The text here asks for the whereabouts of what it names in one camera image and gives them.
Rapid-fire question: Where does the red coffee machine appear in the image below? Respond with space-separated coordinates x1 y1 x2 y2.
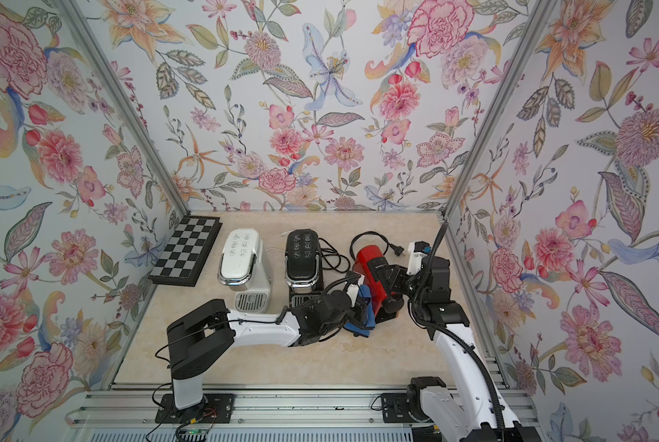
353 245 404 323

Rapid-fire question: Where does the blue microfiber cloth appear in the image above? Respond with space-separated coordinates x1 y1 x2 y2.
344 285 376 338

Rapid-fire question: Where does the black coffee machine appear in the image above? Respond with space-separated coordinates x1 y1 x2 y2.
285 228 324 308

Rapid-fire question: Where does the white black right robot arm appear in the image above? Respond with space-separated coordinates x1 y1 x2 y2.
396 252 541 441

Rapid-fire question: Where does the white coffee machine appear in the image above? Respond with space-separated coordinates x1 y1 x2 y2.
217 228 272 313

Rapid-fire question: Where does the black white chessboard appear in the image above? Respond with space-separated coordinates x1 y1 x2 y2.
149 215 223 287

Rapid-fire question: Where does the black power cable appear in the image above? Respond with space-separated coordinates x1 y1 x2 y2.
349 230 405 263

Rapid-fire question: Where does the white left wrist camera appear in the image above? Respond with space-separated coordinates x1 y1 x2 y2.
344 283 360 308

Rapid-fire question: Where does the black coffee machine cable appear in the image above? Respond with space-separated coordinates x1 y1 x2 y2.
319 236 352 274

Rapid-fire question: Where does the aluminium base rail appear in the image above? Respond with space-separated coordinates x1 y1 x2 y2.
63 386 546 442

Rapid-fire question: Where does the aluminium frame post right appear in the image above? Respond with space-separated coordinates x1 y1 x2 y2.
442 0 554 219

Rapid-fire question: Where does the aluminium frame post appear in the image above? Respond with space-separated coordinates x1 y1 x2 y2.
53 0 191 215
442 0 554 219

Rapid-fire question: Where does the aluminium frame post left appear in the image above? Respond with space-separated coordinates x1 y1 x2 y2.
53 0 191 215

